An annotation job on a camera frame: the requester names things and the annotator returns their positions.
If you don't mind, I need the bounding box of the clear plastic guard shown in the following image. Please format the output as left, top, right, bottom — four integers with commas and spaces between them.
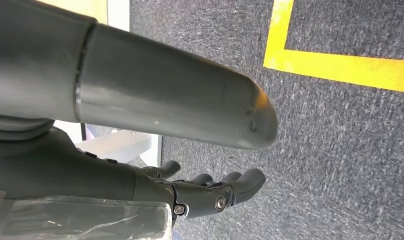
0, 194, 173, 240

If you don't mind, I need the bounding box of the yellow floor tape outline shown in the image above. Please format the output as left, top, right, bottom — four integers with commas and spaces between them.
263, 0, 404, 95

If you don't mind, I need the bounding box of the white desk frame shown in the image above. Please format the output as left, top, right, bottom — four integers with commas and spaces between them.
52, 0, 163, 168

